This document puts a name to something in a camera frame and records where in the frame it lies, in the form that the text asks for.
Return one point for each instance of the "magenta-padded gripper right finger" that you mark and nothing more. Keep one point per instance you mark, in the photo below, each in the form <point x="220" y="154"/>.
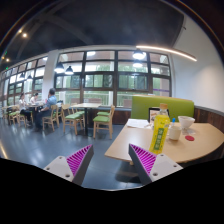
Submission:
<point x="160" y="166"/>

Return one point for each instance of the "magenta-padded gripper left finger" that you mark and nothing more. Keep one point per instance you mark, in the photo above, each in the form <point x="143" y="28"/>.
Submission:
<point x="63" y="168"/>

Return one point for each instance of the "yellow drink bottle green label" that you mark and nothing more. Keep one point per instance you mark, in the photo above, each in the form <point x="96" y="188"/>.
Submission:
<point x="160" y="133"/>

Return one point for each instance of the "white mug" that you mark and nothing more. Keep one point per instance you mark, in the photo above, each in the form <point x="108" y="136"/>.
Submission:
<point x="175" y="133"/>

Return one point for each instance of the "flat round red coaster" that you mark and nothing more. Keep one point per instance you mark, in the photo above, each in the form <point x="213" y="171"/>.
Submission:
<point x="189" y="138"/>

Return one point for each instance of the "small blue-capped bottle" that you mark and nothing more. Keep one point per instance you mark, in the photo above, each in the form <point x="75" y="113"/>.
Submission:
<point x="173" y="121"/>

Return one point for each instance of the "printed white paper sheet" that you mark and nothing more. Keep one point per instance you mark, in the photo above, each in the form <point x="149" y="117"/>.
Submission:
<point x="137" y="123"/>

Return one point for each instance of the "white bowl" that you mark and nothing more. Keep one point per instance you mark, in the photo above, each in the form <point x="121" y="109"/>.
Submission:
<point x="186" y="121"/>

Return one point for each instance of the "green upholstered bench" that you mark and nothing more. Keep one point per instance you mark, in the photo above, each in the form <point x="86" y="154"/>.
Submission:
<point x="143" y="106"/>

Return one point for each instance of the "wooden chairs with green seats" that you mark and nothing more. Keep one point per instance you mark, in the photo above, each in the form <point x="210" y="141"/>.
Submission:
<point x="103" y="119"/>

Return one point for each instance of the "wooden dining table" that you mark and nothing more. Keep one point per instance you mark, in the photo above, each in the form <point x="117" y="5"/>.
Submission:
<point x="85" y="105"/>

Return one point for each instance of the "curved linear ceiling light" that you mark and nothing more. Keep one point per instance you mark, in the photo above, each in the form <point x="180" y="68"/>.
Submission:
<point x="166" y="50"/>

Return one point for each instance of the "ceiling spot lights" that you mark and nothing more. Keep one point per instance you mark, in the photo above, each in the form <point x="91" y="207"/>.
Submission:
<point x="24" y="34"/>

